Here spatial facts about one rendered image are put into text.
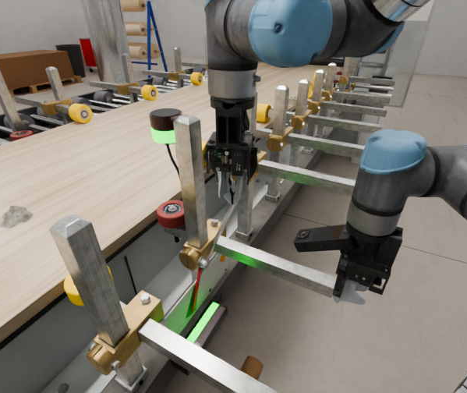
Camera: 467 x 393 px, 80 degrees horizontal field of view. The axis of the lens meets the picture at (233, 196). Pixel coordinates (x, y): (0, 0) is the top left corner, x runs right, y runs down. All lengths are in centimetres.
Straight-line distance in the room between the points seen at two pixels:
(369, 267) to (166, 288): 60
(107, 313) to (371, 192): 43
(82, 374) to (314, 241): 61
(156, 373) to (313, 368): 93
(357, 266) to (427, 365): 120
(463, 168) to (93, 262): 50
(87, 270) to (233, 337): 117
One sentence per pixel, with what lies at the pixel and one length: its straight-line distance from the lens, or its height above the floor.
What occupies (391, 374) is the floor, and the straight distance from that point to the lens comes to 160.
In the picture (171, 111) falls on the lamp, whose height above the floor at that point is 117.
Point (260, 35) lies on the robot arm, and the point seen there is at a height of 130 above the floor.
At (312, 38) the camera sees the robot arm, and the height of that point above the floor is 130.
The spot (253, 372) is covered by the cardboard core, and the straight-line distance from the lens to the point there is 137.
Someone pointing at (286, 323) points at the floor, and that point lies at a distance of 158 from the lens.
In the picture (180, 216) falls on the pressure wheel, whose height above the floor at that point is 90.
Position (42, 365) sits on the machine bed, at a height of 68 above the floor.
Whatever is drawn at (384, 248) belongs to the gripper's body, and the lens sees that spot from 53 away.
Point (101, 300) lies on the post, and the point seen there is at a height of 97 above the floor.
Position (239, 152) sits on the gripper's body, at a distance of 45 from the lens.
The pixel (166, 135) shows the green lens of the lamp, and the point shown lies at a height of 113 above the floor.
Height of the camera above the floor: 132
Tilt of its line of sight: 33 degrees down
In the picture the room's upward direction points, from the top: straight up
